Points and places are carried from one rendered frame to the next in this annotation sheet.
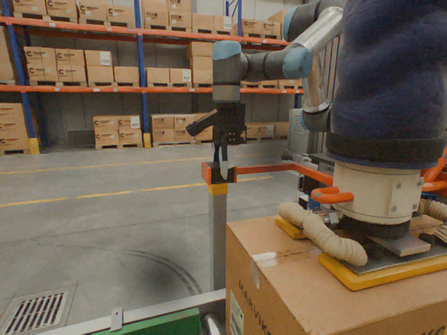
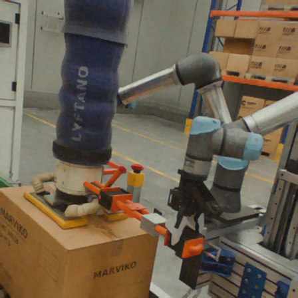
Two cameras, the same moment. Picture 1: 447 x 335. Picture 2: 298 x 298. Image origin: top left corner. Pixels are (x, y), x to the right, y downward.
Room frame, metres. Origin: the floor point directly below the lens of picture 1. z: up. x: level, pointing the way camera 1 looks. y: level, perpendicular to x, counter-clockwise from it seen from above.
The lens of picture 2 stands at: (0.19, -1.80, 1.54)
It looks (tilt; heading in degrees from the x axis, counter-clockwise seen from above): 16 degrees down; 64
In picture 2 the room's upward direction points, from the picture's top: 10 degrees clockwise
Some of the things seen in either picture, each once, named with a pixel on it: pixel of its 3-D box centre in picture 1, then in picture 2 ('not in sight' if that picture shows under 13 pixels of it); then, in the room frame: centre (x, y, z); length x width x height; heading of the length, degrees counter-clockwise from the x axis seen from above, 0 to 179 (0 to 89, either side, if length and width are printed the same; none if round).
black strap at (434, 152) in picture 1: (377, 141); (83, 149); (0.58, -0.35, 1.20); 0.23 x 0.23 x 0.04
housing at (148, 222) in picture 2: not in sight; (154, 224); (0.72, -0.80, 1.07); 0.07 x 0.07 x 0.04; 17
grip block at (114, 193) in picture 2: (446, 181); (115, 198); (0.65, -0.59, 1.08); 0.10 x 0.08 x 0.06; 17
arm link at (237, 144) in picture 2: not in sight; (238, 144); (0.86, -0.94, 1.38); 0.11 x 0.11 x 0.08; 65
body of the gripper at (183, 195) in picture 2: not in sight; (189, 191); (0.75, -0.90, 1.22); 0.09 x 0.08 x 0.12; 107
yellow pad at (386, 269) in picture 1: (400, 250); (54, 203); (0.49, -0.38, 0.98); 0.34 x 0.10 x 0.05; 107
